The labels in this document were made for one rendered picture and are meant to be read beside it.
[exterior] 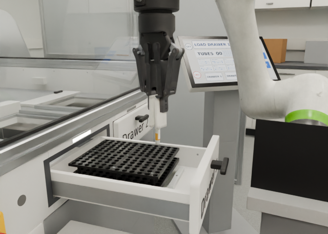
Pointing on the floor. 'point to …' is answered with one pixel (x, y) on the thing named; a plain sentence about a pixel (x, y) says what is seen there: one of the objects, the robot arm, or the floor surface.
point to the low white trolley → (87, 229)
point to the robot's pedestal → (288, 213)
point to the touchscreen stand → (220, 127)
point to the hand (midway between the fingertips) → (157, 111)
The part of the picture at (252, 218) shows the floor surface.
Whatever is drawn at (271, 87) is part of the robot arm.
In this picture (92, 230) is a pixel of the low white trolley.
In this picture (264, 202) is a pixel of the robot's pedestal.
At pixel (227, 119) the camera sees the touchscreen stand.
